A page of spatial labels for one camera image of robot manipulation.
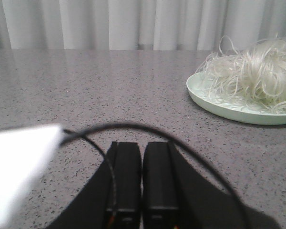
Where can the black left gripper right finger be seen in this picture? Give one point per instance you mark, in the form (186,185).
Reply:
(176,196)

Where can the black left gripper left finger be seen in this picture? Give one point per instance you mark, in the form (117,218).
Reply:
(92,207)

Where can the white vermicelli bundle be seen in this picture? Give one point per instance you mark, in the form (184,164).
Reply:
(254,77)

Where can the white blurred label tag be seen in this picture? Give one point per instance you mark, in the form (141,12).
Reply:
(24,155)

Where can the pale green plate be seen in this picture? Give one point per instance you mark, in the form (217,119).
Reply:
(196,88)

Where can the white pleated curtain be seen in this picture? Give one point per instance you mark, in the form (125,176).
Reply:
(139,24)

